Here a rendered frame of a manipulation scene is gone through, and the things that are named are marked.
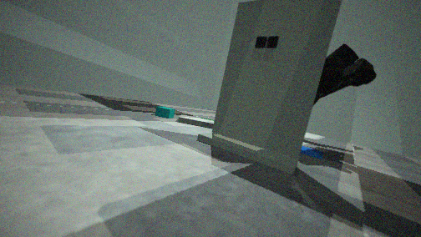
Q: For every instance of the blue square zone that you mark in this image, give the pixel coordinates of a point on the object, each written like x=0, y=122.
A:
x=312, y=152

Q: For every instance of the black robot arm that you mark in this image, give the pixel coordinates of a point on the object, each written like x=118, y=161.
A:
x=340, y=71

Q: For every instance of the teal rectangular block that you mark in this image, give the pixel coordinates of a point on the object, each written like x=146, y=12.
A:
x=165, y=112

